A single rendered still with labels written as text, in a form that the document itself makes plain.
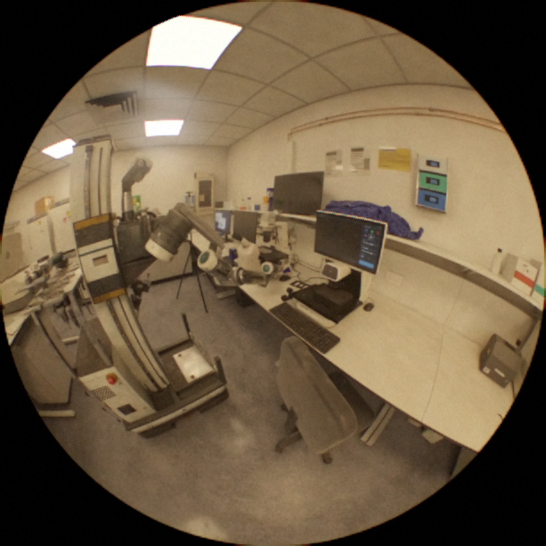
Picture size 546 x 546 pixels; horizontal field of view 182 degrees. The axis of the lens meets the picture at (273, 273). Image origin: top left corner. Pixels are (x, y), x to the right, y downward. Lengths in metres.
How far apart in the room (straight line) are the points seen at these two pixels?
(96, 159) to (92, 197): 0.15
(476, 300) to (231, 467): 1.95
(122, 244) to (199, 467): 1.37
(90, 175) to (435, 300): 2.03
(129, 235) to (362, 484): 1.90
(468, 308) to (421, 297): 0.42
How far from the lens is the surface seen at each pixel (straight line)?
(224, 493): 1.40
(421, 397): 0.92
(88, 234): 0.78
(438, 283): 1.42
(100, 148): 0.87
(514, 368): 1.46
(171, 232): 0.62
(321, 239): 1.08
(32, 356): 1.99
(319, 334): 0.90
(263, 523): 1.43
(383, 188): 1.60
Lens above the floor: 1.37
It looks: 23 degrees down
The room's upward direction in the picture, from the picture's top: 3 degrees clockwise
